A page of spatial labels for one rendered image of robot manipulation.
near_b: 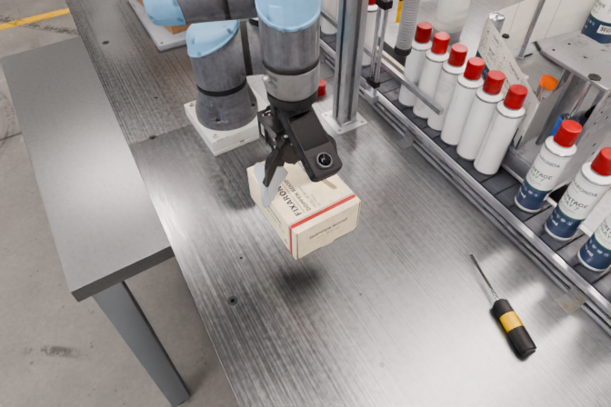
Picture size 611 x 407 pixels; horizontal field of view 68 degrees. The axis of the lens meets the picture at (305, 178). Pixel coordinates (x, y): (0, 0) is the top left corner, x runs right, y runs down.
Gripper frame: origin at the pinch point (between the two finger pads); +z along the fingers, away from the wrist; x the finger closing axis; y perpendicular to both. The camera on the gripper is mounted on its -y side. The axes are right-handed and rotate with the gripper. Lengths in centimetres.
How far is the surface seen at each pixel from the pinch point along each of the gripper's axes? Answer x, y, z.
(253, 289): 12.2, -2.1, 17.4
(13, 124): 61, 197, 97
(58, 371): 68, 51, 99
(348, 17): -27.2, 25.9, -12.2
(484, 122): -41.0, -2.5, 1.5
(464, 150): -40.0, -0.8, 10.0
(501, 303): -22.4, -28.8, 15.3
